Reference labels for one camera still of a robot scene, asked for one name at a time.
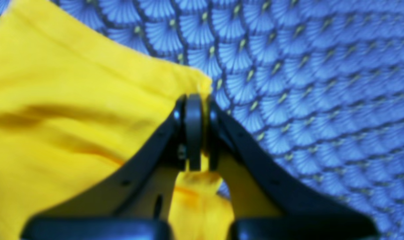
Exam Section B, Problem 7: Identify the blue fan-patterned tablecloth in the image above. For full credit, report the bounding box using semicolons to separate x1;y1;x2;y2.
0;0;404;240

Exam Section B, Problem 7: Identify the right gripper white left finger image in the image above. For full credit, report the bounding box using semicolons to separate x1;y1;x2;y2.
21;94;202;240

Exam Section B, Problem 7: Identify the yellow T-shirt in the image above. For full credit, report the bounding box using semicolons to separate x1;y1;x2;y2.
0;0;236;240

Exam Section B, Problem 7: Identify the right gripper white right finger image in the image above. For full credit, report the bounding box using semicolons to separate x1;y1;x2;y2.
205;98;379;240

